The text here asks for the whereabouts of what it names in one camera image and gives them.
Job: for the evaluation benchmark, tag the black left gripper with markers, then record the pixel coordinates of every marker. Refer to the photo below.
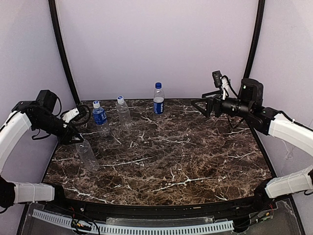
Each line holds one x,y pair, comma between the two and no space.
67,133

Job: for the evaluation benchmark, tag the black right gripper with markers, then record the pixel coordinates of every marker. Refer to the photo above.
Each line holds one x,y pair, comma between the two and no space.
212,105

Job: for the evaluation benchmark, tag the clear plastic bottle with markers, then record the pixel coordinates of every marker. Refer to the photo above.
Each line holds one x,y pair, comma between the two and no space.
87,156

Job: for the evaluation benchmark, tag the blue label water bottle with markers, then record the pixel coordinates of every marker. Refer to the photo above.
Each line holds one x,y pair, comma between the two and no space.
100,119

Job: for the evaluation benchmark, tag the white blue cap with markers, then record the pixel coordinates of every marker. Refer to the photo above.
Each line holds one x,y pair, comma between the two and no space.
120,99
96,104

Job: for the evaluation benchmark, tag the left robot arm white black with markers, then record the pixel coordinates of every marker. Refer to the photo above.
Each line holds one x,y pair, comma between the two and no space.
36,115

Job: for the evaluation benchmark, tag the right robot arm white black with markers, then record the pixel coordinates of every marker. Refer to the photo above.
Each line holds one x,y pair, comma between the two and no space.
266,120

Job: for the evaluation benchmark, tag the clear bottle at back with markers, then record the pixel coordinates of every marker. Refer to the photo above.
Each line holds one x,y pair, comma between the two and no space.
124,116

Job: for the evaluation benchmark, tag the pepsi label bottle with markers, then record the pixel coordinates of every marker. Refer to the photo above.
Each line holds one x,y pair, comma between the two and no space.
158,101

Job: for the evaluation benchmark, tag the solid blue bottle cap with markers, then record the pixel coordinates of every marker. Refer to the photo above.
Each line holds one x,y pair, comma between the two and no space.
158,85

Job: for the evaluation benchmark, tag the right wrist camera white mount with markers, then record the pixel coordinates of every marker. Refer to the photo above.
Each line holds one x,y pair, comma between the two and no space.
222,83

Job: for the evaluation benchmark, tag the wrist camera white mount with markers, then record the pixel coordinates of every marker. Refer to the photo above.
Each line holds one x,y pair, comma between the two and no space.
222,83
73,115

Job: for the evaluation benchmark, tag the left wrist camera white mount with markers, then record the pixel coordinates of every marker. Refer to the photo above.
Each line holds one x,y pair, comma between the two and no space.
73,115

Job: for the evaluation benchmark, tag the white slotted cable duct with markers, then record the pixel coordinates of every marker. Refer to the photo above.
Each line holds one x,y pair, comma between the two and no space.
121,226

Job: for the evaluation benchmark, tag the black front table rail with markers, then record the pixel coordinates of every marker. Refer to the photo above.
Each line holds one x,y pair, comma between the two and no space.
237,209

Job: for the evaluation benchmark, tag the right black frame post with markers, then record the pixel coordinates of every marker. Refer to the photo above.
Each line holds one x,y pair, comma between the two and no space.
255,38

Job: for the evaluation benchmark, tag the black frame post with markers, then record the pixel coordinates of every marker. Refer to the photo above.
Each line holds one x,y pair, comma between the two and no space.
62,51
255,38

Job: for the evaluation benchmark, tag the left black frame post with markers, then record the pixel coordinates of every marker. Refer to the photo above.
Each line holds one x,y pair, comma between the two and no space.
62,51

